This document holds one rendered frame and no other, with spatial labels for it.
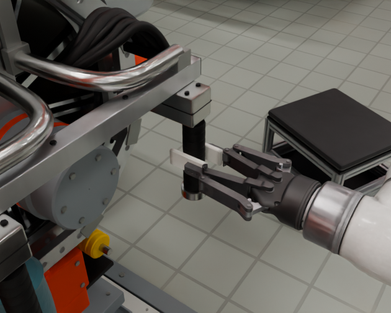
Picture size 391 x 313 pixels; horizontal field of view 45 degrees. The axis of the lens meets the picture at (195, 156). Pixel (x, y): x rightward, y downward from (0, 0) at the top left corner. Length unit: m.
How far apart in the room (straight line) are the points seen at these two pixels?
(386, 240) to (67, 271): 0.61
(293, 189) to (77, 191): 0.30
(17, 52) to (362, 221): 0.51
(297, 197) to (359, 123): 1.16
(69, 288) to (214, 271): 0.73
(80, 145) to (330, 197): 0.33
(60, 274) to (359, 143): 1.11
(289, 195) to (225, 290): 0.97
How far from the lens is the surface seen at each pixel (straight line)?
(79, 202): 0.67
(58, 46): 0.90
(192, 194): 0.78
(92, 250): 1.04
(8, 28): 0.69
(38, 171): 0.53
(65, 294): 1.01
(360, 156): 1.63
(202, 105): 0.69
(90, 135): 0.56
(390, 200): 0.64
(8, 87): 0.61
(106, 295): 1.33
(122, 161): 0.96
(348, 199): 0.64
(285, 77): 2.74
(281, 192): 0.68
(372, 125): 1.80
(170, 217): 1.81
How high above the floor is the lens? 1.29
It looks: 38 degrees down
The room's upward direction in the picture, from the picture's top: straight up
